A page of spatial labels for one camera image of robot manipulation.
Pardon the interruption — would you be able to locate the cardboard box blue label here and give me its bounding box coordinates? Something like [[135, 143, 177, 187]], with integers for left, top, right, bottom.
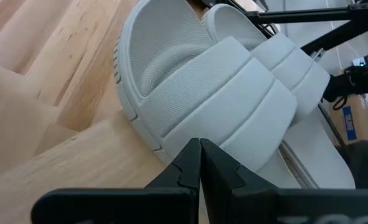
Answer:
[[328, 93, 368, 147]]

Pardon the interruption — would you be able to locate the grey foam slide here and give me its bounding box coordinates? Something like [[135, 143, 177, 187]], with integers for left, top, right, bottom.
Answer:
[[113, 0, 298, 174], [200, 2, 356, 190]]

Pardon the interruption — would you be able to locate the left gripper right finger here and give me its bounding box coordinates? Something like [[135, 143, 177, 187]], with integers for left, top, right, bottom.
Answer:
[[201, 139, 368, 224]]

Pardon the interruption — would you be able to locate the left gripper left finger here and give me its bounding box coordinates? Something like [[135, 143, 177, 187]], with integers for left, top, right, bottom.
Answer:
[[31, 138, 201, 224]]

